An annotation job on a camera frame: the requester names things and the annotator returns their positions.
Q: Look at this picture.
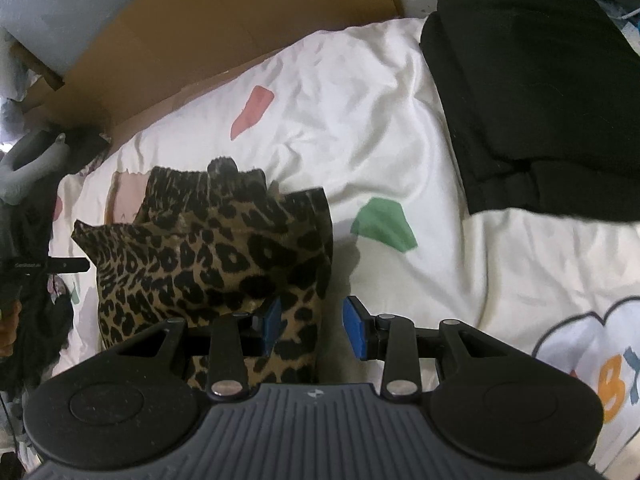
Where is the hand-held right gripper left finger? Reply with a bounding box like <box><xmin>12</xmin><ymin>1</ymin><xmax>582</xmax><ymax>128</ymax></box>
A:
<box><xmin>112</xmin><ymin>299</ymin><xmax>283</xmax><ymax>403</ymax></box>

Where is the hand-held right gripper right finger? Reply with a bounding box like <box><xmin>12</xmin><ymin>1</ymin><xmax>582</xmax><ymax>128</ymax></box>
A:
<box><xmin>342</xmin><ymin>296</ymin><xmax>506</xmax><ymax>401</ymax></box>

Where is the leopard print garment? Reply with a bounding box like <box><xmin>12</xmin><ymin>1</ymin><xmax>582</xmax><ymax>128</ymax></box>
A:
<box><xmin>71</xmin><ymin>157</ymin><xmax>335</xmax><ymax>393</ymax></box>

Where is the person's left hand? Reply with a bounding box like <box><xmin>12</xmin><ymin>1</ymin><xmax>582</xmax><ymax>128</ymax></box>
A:
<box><xmin>0</xmin><ymin>300</ymin><xmax>22</xmax><ymax>358</ymax></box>

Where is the dark grey pillow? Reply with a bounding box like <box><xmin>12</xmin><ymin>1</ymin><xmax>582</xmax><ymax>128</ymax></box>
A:
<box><xmin>0</xmin><ymin>127</ymin><xmax>111</xmax><ymax>396</ymax></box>

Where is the grey plush toy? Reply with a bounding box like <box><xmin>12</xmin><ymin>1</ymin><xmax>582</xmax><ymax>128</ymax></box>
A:
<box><xmin>0</xmin><ymin>130</ymin><xmax>68</xmax><ymax>206</ymax></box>

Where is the cream printed blanket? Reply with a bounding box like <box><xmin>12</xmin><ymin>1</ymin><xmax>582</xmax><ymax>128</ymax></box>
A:
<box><xmin>50</xmin><ymin>15</ymin><xmax>640</xmax><ymax>471</ymax></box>

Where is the grey plastic-wrapped mattress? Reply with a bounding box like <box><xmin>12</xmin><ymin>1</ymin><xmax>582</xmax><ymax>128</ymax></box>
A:
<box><xmin>0</xmin><ymin>0</ymin><xmax>186</xmax><ymax>76</ymax></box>

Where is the flat cardboard sheet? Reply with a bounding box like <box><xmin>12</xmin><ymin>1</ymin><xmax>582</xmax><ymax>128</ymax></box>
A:
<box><xmin>10</xmin><ymin>0</ymin><xmax>406</xmax><ymax>148</ymax></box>

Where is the folded black garment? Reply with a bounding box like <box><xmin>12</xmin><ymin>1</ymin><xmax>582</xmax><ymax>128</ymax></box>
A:
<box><xmin>420</xmin><ymin>0</ymin><xmax>640</xmax><ymax>223</ymax></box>

